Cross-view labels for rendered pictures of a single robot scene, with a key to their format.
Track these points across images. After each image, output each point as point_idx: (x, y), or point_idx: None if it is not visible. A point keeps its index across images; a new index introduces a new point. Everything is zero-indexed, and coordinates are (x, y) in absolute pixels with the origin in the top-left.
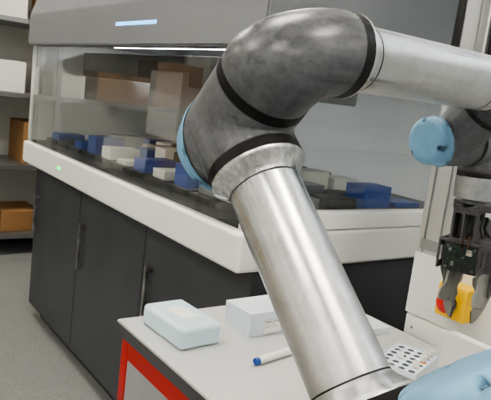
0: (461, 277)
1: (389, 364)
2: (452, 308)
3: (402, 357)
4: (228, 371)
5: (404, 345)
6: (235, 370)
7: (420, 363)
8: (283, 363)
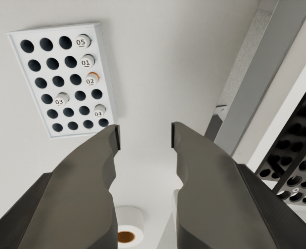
0: (115, 231)
1: (75, 135)
2: (120, 146)
3: (67, 100)
4: None
5: (23, 34)
6: None
7: (94, 87)
8: None
